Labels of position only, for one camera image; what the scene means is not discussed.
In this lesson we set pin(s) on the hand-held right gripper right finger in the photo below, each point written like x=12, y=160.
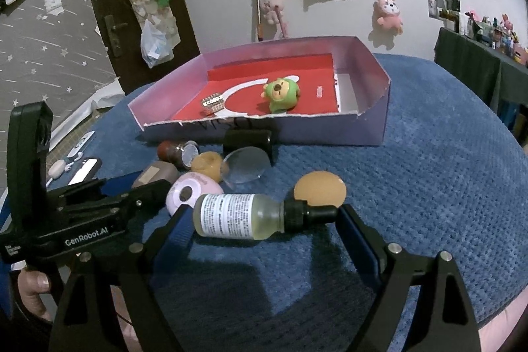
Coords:
x=358, y=238

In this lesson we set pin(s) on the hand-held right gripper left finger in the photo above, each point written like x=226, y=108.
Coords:
x=182, y=226

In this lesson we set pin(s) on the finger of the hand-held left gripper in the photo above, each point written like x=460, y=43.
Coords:
x=76, y=192
x=142, y=199

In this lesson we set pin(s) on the taupe small case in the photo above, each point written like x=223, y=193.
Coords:
x=154, y=174

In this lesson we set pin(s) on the pink round device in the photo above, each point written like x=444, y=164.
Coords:
x=194, y=187

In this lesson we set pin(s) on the brown bottle with metal cap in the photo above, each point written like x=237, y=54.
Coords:
x=173, y=152

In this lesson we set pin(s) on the glass dropper bottle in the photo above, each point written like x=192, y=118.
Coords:
x=239, y=216

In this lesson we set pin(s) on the pink cardboard box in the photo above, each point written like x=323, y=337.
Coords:
x=313, y=129

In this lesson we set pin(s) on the person's left hand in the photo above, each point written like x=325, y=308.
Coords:
x=35, y=292

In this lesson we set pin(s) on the smartphone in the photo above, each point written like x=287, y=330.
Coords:
x=84, y=169

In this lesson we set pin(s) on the white earbuds case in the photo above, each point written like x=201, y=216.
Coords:
x=56, y=168

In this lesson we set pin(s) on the white remote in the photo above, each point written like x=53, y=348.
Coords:
x=80, y=142

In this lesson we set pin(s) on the tan egg-shaped sponge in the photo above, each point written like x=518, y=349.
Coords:
x=319, y=189

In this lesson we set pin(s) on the black cylinder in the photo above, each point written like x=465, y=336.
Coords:
x=247, y=138

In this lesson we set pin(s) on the metal watch band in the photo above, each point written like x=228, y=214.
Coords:
x=212, y=103

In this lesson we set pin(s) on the clear plastic bag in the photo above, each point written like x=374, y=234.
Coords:
x=154, y=44

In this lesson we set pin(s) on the red paper sheet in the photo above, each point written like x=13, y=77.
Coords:
x=247, y=75

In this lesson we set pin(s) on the green plush toy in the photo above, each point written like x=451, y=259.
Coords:
x=280, y=93

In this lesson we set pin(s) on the dark cabinet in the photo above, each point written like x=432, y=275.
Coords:
x=466, y=63

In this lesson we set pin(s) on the orange and white stick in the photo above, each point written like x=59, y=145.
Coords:
x=258, y=9

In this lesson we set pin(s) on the pink plush with white face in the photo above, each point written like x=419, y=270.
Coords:
x=387, y=14

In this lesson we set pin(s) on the pink long-legged plush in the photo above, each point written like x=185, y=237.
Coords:
x=273, y=3

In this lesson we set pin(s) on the row of figurines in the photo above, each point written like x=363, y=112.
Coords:
x=501, y=34

